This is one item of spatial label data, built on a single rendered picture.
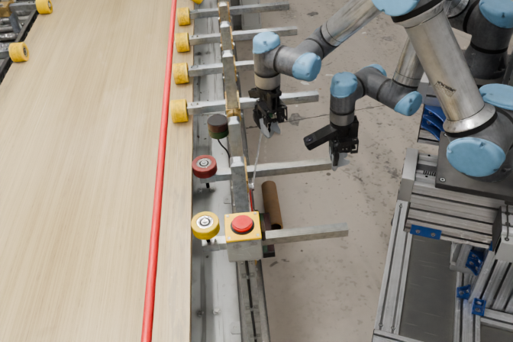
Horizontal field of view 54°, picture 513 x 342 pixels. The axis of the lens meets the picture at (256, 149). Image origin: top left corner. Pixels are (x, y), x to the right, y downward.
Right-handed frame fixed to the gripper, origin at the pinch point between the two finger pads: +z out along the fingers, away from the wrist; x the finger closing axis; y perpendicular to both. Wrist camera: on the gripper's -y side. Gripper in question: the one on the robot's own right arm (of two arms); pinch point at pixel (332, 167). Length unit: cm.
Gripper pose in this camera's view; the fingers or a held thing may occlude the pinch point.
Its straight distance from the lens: 169.1
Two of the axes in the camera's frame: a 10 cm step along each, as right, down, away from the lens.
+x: -0.9, -6.5, 7.6
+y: 9.9, -1.0, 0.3
